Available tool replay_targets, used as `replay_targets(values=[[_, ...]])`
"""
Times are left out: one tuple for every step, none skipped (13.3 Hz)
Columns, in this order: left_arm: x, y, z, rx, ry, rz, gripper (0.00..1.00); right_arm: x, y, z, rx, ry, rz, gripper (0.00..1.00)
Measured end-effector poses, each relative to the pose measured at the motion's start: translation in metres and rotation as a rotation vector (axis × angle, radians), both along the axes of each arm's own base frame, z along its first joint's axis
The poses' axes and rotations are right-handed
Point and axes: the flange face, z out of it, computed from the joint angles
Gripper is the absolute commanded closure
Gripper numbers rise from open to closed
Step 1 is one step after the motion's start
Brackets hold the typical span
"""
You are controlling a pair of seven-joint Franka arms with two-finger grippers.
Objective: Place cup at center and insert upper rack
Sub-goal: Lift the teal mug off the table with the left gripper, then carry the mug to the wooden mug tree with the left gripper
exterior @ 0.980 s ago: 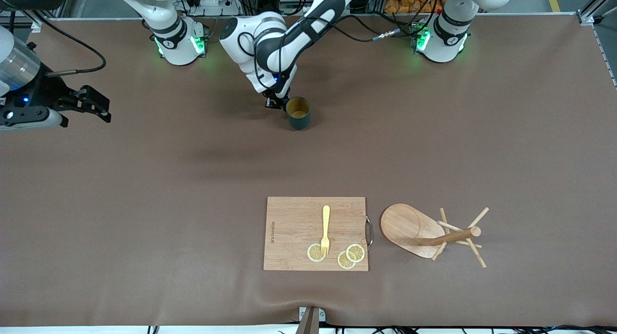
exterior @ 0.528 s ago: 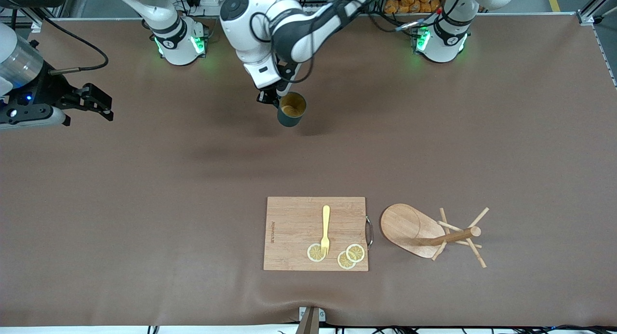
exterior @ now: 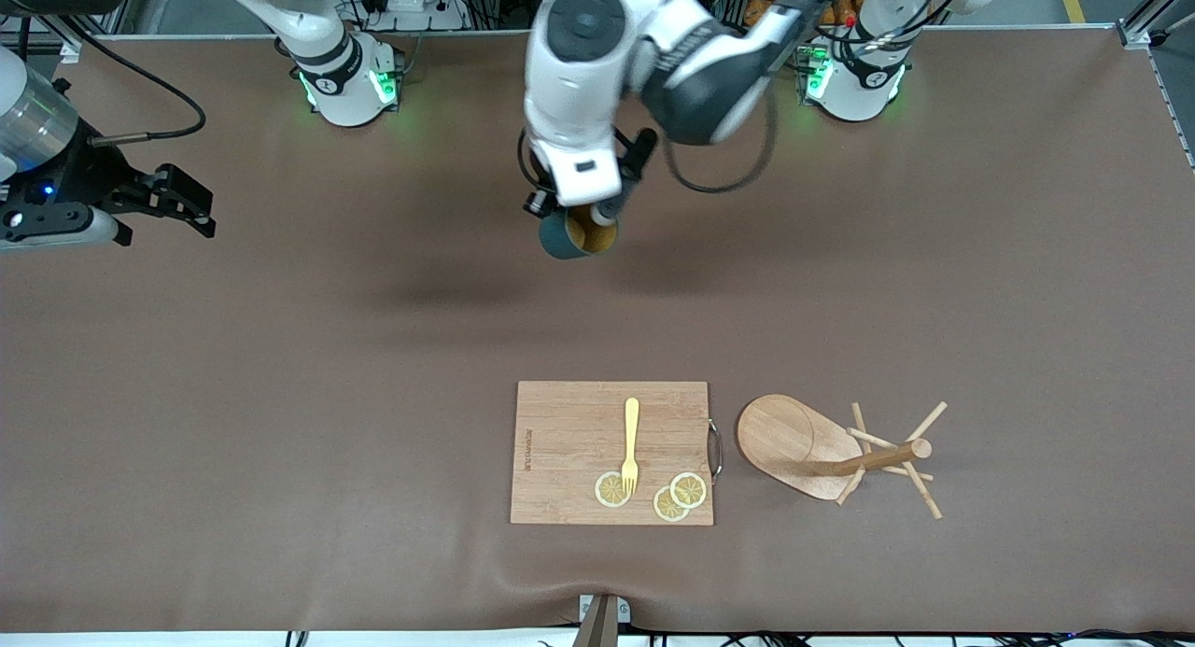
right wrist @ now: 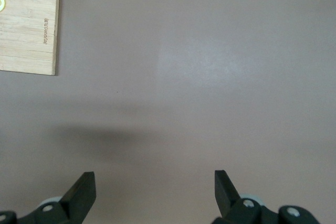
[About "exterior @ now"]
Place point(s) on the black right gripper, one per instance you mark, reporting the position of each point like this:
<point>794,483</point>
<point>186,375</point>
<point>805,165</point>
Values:
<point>86,175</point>

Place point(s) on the dark green mug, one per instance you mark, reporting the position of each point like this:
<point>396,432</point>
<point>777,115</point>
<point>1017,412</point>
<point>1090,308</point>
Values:
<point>555,244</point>

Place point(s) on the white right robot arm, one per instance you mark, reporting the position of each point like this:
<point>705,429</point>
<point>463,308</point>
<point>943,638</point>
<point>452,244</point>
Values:
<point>341,87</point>

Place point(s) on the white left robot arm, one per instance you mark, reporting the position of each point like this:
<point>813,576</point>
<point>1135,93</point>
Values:
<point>579,77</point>

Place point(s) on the wooden mug tree rack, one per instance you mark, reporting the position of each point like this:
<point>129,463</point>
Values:
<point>780,437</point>

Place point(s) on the white power strip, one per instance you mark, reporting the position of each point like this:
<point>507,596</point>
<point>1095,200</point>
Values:
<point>429,14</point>

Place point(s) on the wooden cutting board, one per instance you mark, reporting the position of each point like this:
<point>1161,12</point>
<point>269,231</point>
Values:
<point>560,423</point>

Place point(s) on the yellow plastic fork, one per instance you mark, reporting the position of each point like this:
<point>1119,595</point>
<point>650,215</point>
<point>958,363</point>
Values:
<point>632,423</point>

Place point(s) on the lemon slice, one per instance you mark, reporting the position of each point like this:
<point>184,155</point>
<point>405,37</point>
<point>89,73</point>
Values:
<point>691,490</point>
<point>607,491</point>
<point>665,509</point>

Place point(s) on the orange bag pile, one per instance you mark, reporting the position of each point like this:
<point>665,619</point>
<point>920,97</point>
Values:
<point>840,7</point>

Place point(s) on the grey metal edge bracket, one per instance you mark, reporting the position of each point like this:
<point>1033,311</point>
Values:
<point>621,610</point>

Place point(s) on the aluminium frame corner post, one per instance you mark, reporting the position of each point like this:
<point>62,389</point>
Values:
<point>1134,33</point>

